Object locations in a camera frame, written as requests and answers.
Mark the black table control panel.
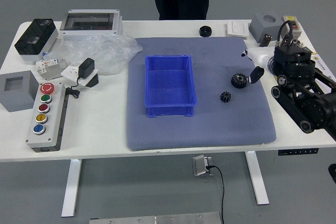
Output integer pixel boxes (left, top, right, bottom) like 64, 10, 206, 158
278, 148, 319, 156

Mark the brown cylindrical capacitor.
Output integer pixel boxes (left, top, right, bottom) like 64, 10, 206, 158
260, 34, 273, 48

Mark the grey clear-lid distribution box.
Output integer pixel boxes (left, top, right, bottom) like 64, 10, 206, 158
59, 8, 123, 41

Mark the five-button control station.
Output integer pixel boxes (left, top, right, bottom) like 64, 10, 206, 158
25, 82, 69, 153

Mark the black floor cable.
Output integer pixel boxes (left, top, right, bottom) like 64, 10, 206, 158
206, 165, 226, 224

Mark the yellow and white carton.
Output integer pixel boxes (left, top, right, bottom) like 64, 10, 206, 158
310, 51, 336, 84

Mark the black power adapter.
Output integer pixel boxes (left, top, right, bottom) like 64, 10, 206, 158
77, 57, 96, 80

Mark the beige two-button switch box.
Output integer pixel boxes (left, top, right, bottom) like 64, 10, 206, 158
282, 15, 302, 38

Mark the white table leg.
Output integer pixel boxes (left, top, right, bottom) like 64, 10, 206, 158
60, 158, 82, 218
245, 151, 270, 206

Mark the grey metal plate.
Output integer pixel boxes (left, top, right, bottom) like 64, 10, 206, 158
89, 211, 223, 224

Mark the big black gear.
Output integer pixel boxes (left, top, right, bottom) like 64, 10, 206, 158
230, 73, 249, 90

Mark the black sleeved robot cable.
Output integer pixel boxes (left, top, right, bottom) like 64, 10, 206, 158
328, 163, 336, 183

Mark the silver floor socket box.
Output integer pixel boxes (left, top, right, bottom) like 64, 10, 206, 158
192, 155, 215, 177

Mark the black adapter cord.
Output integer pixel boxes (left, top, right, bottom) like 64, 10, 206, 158
65, 77, 82, 99

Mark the black-lid grey enclosure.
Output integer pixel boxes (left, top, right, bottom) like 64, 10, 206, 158
14, 18, 59, 62

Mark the white wall switch panel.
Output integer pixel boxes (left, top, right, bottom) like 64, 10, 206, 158
226, 20, 249, 38

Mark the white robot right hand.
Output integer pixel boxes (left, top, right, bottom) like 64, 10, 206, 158
240, 47, 271, 85

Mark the black round knob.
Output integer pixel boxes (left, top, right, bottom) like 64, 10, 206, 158
198, 25, 214, 38

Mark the grey block with round hole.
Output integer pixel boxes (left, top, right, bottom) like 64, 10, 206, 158
248, 11, 286, 44

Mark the clear plastic bag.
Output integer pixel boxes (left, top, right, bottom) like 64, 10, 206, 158
43, 34, 143, 77

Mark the white circuit breaker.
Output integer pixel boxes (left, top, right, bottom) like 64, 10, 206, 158
35, 57, 68, 81

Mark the blue plastic box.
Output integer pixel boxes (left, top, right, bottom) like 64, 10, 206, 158
144, 54, 198, 119

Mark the grey block with square hole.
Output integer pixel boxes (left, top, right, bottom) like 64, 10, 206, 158
0, 70, 40, 113

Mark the grey-blue padded mat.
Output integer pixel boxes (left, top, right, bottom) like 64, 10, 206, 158
125, 36, 278, 152

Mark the small black gear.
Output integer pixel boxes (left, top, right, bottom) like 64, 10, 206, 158
219, 90, 232, 103

